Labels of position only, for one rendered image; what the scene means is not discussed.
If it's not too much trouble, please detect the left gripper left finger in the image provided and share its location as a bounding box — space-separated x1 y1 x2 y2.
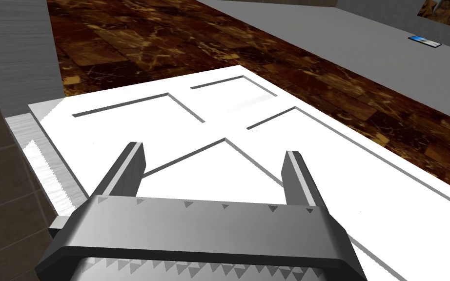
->
99 141 146 198

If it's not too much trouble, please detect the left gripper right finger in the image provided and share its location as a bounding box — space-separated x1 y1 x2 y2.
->
281 150 328 208

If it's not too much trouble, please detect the white panelled door leaf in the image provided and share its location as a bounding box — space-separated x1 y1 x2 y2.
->
27 65 450 281

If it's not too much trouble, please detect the blue framed wall picture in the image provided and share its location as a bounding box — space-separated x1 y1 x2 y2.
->
408 35 442 49

